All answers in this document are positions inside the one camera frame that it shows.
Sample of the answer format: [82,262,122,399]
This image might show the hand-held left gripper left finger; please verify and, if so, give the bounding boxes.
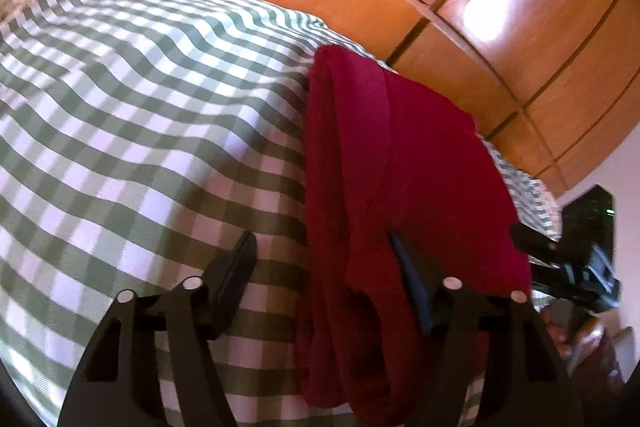
[57,231,259,427]

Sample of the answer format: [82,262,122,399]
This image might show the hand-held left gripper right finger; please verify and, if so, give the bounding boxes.
[388,231,586,427]

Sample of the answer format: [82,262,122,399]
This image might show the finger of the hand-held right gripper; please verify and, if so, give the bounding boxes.
[509,222,560,260]

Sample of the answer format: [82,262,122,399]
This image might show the green white checkered blanket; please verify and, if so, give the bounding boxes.
[0,0,563,427]

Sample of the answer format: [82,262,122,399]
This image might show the red long-sleeved shirt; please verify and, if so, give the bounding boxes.
[295,44,534,427]

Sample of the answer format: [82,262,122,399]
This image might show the person's right hand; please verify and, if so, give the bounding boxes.
[541,299,607,360]

